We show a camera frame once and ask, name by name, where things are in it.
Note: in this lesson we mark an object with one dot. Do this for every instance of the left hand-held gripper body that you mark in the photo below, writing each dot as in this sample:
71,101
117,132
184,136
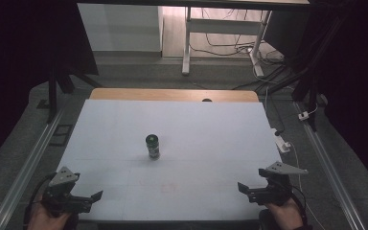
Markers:
60,195

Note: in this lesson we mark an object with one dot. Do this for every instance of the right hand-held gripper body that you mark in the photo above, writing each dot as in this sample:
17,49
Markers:
276,187

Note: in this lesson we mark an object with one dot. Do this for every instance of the dark green spice jar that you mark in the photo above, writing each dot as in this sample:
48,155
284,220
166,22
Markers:
153,146

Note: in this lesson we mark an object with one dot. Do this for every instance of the person's left hand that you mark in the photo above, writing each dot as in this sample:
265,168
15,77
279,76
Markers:
46,218

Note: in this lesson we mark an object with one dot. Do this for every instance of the person's right hand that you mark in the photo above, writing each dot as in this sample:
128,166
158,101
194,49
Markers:
286,215

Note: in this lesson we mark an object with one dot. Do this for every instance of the white power strip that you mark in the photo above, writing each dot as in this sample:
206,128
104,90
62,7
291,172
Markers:
280,140

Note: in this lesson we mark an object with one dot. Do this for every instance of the white table mat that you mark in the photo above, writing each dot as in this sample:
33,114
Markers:
172,159

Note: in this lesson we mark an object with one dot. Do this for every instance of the white adapter box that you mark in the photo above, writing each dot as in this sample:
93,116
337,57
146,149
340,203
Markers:
303,115

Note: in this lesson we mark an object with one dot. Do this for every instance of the black tripod stand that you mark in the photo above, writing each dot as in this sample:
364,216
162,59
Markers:
303,80
57,73

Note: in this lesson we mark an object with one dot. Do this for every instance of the aluminium floor rail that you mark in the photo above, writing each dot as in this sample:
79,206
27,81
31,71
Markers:
25,169
329,172

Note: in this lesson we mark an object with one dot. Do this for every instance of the white desk frame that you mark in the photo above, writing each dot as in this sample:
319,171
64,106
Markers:
223,32

